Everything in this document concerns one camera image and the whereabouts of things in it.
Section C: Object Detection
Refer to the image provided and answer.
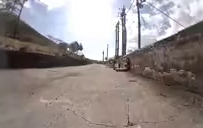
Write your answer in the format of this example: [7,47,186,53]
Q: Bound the bare thin tree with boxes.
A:
[0,0,30,39]

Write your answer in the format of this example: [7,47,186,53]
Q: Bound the dry grass slope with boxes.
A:
[0,13,90,59]

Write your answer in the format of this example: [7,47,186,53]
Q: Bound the tall grey concrete wall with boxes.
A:
[117,16,203,99]

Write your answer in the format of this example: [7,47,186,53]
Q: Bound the overhead wires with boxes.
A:
[126,0,187,30]

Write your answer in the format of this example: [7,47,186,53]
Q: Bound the row of utility poles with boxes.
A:
[101,0,147,64]

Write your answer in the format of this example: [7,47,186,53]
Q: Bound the pale cracked concrete road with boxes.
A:
[0,63,203,128]

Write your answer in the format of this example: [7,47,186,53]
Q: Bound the low dark retaining wall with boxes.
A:
[0,46,94,70]

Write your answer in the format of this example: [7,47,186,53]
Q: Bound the cluster of dark trees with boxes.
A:
[57,40,85,56]

